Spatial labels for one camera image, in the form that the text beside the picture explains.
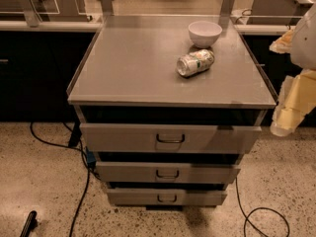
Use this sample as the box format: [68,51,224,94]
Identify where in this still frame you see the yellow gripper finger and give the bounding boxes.
[270,69,316,137]
[269,30,294,54]

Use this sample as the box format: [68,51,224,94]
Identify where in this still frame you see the grey drawer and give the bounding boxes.
[80,123,262,153]
[96,162,240,185]
[107,188,227,206]

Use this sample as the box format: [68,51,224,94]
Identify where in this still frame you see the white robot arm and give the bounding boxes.
[270,5,316,136]

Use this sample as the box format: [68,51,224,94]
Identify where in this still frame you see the grey drawer cabinet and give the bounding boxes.
[66,14,278,211]

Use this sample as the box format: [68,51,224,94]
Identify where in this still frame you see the grey top drawer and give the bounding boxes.
[80,123,262,153]

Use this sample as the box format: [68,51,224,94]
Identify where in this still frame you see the grey bottom drawer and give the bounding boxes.
[107,188,227,206]

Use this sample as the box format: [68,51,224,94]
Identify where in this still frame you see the white bowl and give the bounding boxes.
[188,21,222,48]

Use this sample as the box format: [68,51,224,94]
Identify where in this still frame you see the crushed soda can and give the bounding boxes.
[177,49,214,78]

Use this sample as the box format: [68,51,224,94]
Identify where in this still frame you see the white counter ledge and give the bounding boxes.
[0,21,295,36]

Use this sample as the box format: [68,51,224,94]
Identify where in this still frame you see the black object on floor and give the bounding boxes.
[20,210,37,237]

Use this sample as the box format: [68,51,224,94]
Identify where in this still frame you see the black cable right floor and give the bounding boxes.
[234,176,291,237]

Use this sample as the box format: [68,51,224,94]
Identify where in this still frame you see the black cable floor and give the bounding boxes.
[234,176,291,237]
[29,121,100,237]

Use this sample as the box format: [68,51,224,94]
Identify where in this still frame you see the black cable left floor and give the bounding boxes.
[29,121,100,237]

